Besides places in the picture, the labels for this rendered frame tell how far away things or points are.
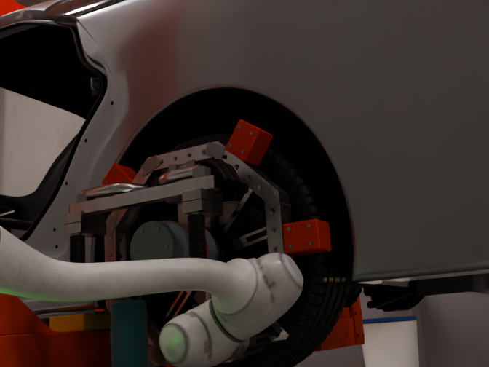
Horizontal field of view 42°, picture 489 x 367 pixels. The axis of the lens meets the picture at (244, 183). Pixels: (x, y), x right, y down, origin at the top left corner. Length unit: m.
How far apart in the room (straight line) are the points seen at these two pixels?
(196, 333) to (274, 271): 0.18
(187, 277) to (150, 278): 0.06
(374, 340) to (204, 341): 4.81
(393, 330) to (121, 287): 4.97
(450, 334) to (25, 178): 7.08
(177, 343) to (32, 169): 9.61
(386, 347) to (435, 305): 0.88
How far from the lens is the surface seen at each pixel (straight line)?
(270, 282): 1.11
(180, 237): 1.48
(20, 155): 11.01
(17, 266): 0.96
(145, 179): 1.71
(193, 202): 1.34
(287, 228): 1.47
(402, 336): 5.92
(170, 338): 1.17
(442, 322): 6.52
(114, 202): 1.51
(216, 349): 1.18
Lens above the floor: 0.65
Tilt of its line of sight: 13 degrees up
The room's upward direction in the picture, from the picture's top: 4 degrees counter-clockwise
